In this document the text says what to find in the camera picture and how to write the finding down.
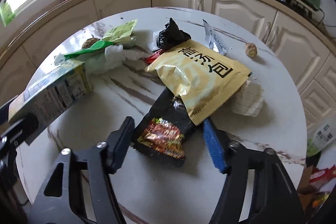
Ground green yellow carton box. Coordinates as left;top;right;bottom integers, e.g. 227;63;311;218
8;60;94;146

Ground black noodle wrapper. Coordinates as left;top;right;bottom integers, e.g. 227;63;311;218
131;88;197;168

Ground brown walnut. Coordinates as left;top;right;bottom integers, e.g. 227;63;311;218
81;38;100;49

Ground green plastic wrapper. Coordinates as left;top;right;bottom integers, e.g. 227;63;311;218
54;40;117;75

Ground yellow snack bag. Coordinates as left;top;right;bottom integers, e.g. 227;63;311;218
145;39;251;125

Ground light green snack packet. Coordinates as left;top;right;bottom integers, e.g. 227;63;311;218
102;19;138;44

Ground red candy wrapper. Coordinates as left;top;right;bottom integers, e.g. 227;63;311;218
143;49;165;65

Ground silver foil sachet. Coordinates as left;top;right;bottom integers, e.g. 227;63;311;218
203;19;227;56

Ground black plastic bag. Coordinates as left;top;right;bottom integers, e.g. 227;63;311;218
156;18;191;51

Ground cardboard box with trash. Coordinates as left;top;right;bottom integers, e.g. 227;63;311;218
297;153;335;222

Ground white green trash bag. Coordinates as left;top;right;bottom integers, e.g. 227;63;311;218
306;122;335;157

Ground cream base cabinets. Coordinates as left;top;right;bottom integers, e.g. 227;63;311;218
1;0;335;126

